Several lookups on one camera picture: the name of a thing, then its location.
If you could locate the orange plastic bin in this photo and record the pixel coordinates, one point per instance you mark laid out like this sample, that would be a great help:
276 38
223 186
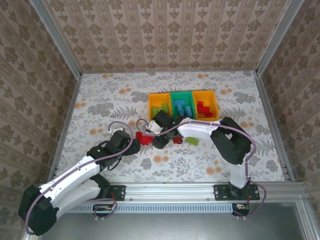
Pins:
156 98
208 98

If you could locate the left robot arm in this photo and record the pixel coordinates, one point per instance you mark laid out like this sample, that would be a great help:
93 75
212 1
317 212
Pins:
70 182

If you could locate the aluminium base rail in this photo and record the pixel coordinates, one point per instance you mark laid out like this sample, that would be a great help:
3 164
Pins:
170 191

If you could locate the aluminium side rail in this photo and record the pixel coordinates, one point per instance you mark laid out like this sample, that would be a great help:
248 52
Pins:
268 105
68 112

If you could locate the blue lego brick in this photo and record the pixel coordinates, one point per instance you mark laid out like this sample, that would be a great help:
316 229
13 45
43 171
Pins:
187 111
192 113
180 103
179 110

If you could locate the floral patterned table cover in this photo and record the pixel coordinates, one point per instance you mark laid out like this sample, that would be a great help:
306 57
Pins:
112 87

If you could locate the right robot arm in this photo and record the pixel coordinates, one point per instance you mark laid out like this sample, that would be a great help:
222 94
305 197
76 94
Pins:
232 145

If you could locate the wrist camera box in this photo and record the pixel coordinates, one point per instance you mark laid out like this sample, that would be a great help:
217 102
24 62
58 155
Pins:
118 130
154 127

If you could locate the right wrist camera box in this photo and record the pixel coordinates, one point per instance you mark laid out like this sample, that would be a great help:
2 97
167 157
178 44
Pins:
154 127

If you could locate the small red lego brick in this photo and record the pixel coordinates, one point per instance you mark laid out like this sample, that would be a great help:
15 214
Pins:
200 103

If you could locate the green plastic bin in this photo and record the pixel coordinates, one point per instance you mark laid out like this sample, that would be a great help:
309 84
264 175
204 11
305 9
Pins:
182 96

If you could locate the aluminium rear rail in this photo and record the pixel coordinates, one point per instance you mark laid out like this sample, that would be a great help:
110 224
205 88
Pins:
175 71

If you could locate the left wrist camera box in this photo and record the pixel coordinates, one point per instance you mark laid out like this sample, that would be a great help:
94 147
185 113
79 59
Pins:
118 130

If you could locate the grey metal sheet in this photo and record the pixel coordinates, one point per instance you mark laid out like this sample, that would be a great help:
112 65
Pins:
175 227

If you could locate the aluminium corner post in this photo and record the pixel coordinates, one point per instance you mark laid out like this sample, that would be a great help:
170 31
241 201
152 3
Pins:
56 37
279 37

